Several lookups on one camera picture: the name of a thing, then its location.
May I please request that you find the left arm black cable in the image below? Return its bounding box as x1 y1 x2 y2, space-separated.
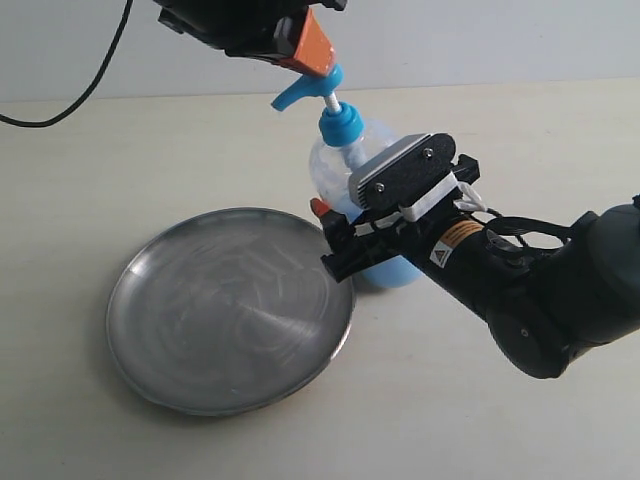
0 0 135 128

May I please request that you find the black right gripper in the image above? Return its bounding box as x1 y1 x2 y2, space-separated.
310 154 480 283

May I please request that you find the blue soap pump bottle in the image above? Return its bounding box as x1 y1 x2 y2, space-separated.
271 63 424 289

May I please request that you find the round stainless steel plate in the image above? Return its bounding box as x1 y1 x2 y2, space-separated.
105 207 356 417

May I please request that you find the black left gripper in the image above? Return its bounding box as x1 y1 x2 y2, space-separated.
158 0 335 77

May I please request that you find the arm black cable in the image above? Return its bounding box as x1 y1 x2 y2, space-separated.
472 207 574 251
0 0 135 128

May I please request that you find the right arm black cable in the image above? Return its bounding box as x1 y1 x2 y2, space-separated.
472 207 574 251

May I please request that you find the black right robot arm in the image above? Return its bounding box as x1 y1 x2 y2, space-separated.
311 155 639 379

